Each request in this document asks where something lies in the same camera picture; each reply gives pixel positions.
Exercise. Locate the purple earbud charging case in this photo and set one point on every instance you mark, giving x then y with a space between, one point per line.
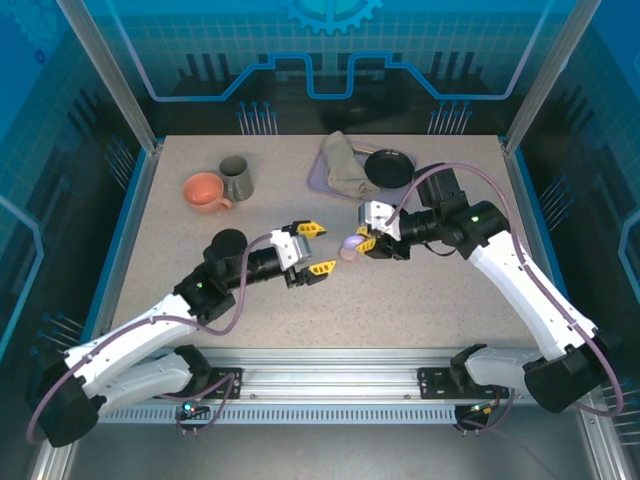
351 241

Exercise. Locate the pink earbud charging case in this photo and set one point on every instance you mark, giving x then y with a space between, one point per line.
347 256

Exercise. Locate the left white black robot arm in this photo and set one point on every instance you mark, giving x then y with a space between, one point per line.
125 340

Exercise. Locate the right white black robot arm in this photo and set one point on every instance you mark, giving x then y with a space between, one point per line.
540 295

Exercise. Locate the lavender plastic tray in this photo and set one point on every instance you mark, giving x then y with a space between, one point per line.
318 177

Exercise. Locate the black round plate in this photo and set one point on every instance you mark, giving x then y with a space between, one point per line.
389 169

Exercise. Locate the beige folded cloth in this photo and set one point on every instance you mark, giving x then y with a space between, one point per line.
345 165

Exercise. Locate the grey ceramic mug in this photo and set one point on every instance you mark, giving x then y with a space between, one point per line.
241 186

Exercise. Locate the brown wooden utensil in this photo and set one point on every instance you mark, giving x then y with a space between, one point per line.
364 148

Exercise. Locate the orange ceramic cup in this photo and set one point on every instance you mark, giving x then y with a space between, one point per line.
202 190

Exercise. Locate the left green LED connector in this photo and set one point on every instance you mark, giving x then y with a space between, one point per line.
189 407

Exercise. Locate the green led connector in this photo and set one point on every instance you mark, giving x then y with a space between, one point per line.
482 410
189 407

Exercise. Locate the steel base panel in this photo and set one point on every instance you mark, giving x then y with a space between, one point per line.
325 455

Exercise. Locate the right green LED connector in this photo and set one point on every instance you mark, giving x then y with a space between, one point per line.
482 410

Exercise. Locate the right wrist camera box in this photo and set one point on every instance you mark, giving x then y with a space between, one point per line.
380 215

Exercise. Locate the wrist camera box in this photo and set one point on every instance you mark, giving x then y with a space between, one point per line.
380 215
287 247

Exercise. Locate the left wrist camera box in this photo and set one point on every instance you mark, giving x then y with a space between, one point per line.
287 247

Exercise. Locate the right aluminium side rail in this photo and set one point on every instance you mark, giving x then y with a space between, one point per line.
520 190

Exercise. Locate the aluminium side rail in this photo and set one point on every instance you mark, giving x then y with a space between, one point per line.
131 225
520 190

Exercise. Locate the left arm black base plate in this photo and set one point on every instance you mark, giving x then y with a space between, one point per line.
239 372

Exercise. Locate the left aluminium side rail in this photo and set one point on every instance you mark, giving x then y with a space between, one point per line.
131 225

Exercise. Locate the aluminium mounting rail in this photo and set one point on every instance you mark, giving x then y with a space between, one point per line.
325 375

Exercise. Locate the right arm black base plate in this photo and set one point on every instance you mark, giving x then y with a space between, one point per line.
432 385

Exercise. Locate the right aluminium frame post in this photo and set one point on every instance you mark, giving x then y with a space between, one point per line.
545 85

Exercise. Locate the aluminium frame post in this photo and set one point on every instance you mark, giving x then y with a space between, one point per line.
115 85
545 85

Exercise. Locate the left aluminium frame post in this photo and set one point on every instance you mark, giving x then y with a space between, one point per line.
115 85

